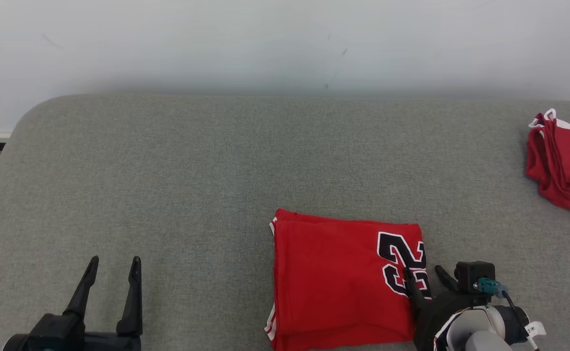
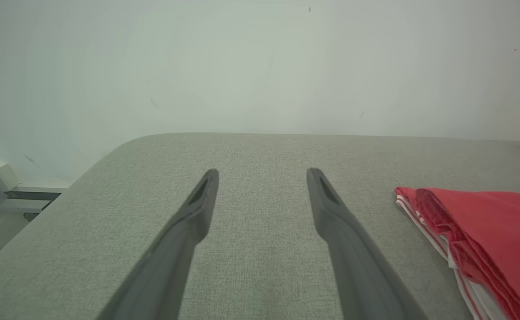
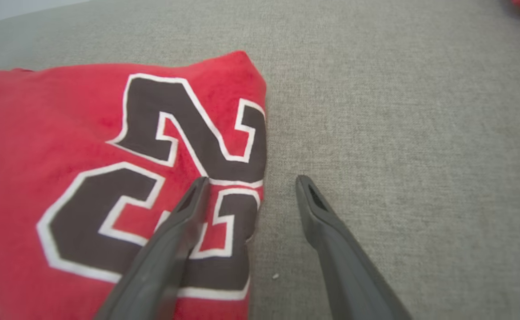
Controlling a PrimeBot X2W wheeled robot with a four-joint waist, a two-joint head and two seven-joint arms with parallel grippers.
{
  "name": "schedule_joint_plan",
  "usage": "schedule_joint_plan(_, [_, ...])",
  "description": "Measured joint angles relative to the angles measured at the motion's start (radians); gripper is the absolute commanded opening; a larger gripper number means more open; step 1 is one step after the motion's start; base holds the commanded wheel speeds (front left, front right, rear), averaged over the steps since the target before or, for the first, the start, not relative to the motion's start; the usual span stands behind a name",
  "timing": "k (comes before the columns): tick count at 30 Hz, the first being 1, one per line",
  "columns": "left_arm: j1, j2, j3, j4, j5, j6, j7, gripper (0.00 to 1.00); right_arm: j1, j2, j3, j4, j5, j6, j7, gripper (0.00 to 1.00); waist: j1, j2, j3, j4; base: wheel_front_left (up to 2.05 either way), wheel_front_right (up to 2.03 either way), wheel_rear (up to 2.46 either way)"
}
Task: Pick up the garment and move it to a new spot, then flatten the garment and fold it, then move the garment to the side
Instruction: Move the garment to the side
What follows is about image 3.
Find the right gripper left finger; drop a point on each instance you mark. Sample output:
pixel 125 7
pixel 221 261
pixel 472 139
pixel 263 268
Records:
pixel 162 262

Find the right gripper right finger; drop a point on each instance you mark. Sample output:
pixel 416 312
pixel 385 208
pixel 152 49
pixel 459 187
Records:
pixel 344 262

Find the red jersey with number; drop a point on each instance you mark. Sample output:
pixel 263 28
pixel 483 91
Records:
pixel 42 133

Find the grey fabric sofa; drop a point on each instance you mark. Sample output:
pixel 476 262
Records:
pixel 398 111

